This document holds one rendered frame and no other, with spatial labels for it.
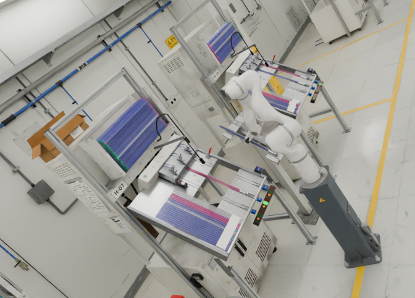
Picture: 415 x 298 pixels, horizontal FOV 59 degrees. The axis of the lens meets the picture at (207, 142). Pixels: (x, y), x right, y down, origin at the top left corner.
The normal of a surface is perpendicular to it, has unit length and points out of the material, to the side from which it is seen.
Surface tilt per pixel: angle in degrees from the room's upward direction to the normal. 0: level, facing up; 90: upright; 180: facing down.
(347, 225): 90
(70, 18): 90
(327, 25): 90
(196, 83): 90
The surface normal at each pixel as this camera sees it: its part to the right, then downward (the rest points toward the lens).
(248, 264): 0.69, -0.23
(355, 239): -0.29, 0.56
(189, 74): -0.44, 0.62
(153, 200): 0.07, -0.69
